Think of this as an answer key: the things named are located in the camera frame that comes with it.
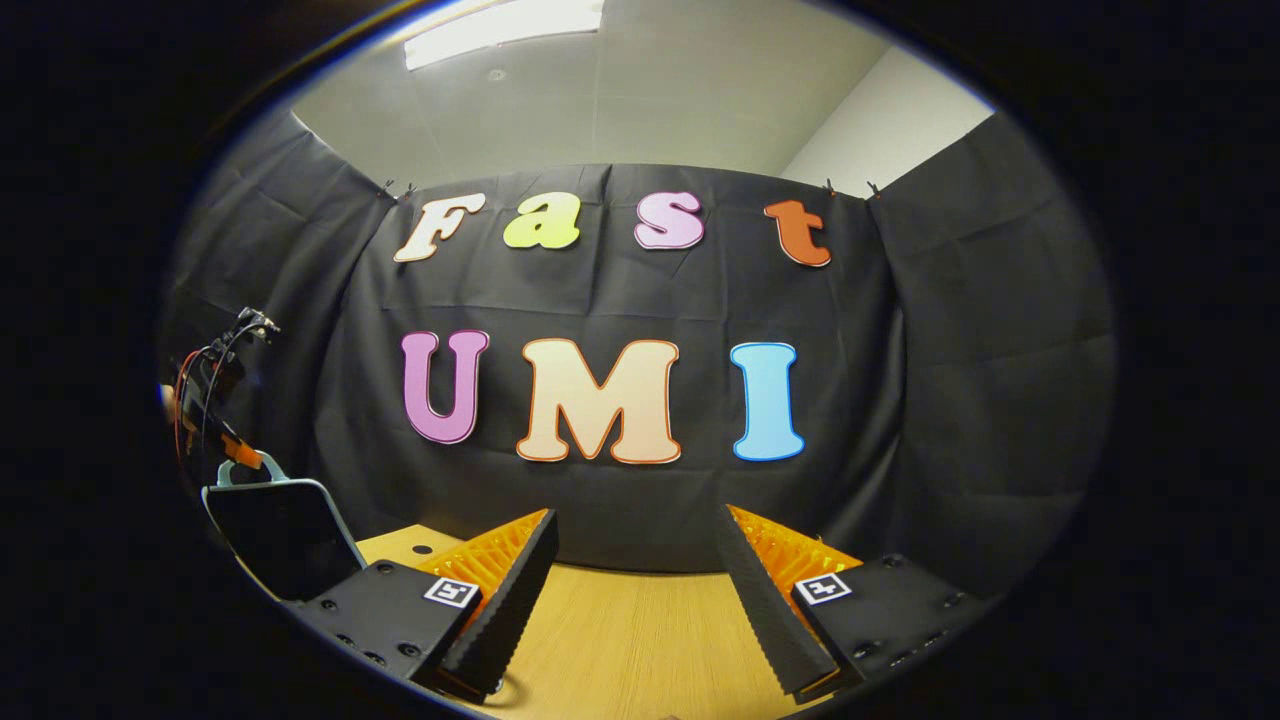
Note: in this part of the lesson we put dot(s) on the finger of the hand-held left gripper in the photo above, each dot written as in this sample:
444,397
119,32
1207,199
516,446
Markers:
242,452

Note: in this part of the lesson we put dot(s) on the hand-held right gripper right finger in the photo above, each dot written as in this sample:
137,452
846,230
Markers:
765,600

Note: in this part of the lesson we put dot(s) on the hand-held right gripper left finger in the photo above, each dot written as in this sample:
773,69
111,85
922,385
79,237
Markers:
515,600

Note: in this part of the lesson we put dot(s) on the light blue suitcase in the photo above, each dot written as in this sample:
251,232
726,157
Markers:
280,540

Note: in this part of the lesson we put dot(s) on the black backdrop cloth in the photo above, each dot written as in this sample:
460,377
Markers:
620,300

